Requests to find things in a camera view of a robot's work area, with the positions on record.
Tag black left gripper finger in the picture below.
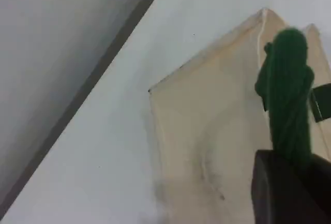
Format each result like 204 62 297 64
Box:
250 150 331 224

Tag white canvas handbag green handles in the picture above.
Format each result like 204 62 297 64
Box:
148 7 331 224

